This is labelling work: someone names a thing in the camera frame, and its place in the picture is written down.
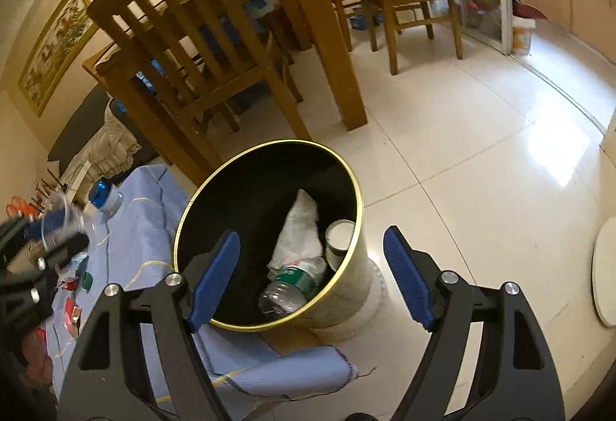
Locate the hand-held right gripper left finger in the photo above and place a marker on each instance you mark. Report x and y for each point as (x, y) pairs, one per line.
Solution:
(216, 276)

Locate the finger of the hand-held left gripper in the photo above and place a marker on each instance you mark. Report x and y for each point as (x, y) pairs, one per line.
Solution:
(48, 223)
(67, 245)

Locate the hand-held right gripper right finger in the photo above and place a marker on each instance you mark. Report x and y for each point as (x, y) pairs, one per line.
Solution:
(409, 276)

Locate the green-label plastic water bottle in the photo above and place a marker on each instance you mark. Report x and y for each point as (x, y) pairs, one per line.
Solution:
(293, 279)

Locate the black gold-rimmed trash bin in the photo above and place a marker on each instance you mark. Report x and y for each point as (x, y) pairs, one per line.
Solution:
(231, 199)

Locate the white paper cup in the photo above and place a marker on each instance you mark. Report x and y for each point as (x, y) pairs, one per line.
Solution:
(339, 238)

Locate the white paper towel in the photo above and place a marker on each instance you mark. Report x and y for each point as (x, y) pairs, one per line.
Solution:
(301, 223)

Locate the person's left forearm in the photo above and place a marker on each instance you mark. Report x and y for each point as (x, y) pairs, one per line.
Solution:
(36, 353)

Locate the orange plastic bag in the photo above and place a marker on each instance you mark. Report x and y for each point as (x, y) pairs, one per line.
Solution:
(17, 208)

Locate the green bottle cap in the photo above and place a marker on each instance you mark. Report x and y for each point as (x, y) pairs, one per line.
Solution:
(86, 281)

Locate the red and white wrapper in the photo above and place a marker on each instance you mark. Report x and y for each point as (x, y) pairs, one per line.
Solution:
(71, 310)

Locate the blue-lidded glass jar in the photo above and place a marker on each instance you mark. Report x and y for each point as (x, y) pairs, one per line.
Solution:
(108, 202)

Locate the blue striped tablecloth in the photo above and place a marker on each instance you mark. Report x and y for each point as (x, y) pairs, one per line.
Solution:
(144, 219)

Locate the beige lace sofa cover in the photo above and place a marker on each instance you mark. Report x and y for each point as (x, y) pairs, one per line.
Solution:
(106, 146)

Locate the grey sofa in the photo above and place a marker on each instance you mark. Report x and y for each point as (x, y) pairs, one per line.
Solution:
(77, 127)

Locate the brown cardboard sheet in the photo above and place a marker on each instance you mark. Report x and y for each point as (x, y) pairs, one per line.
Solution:
(298, 341)

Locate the framed horse painting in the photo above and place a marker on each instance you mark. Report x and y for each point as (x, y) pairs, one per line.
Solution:
(53, 50)

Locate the white round board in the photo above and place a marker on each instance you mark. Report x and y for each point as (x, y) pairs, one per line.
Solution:
(607, 271)

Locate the wooden dining table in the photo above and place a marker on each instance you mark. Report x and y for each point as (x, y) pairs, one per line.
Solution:
(332, 64)

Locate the blue basket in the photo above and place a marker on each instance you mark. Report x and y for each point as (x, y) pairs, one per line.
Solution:
(358, 22)

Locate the white plastic bucket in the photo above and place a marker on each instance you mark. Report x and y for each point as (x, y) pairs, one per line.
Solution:
(522, 38)

